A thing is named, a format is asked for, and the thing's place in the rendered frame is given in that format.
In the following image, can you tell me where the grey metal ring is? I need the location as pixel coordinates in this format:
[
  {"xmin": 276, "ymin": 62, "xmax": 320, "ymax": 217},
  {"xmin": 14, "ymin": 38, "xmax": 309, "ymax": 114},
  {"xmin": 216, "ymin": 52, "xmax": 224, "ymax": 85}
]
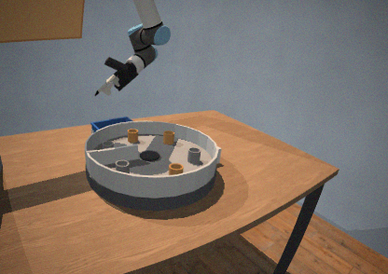
[
  {"xmin": 116, "ymin": 160, "xmax": 130, "ymax": 173},
  {"xmin": 187, "ymin": 147, "xmax": 201, "ymax": 164},
  {"xmin": 103, "ymin": 141, "xmax": 114, "ymax": 149}
]

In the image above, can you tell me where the bronze bushing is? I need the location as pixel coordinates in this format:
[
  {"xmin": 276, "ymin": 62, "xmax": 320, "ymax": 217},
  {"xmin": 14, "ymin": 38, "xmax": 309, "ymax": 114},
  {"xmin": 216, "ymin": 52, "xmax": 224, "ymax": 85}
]
[
  {"xmin": 163, "ymin": 130, "xmax": 174, "ymax": 144},
  {"xmin": 128, "ymin": 129, "xmax": 138, "ymax": 143},
  {"xmin": 169, "ymin": 163, "xmax": 184, "ymax": 175}
]

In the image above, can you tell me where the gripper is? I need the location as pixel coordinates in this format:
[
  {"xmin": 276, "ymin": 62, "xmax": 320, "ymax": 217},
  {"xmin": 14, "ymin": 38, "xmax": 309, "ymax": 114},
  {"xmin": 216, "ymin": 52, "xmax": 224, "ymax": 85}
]
[{"xmin": 95, "ymin": 62, "xmax": 138, "ymax": 96}]

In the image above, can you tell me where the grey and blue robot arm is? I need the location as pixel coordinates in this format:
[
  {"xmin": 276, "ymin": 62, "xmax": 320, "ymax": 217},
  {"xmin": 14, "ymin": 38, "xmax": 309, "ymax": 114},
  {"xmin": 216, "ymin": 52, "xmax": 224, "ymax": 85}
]
[{"xmin": 104, "ymin": 0, "xmax": 171, "ymax": 74}]

